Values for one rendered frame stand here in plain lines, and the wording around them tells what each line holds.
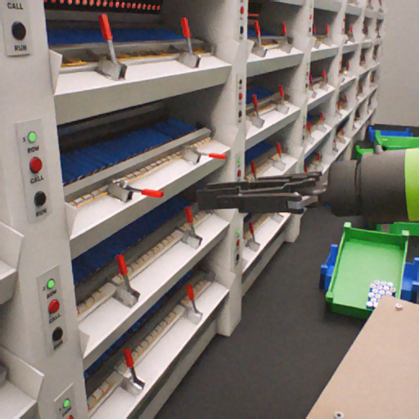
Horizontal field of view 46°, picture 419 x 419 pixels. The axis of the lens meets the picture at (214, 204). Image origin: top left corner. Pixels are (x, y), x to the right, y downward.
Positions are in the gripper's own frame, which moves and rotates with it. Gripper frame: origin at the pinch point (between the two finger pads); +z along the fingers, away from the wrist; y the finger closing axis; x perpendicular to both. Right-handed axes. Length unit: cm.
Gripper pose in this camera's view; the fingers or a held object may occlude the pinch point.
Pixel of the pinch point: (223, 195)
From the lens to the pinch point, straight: 74.0
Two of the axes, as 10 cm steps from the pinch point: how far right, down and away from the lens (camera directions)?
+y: 4.1, -3.1, 8.6
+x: -1.7, -9.5, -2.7
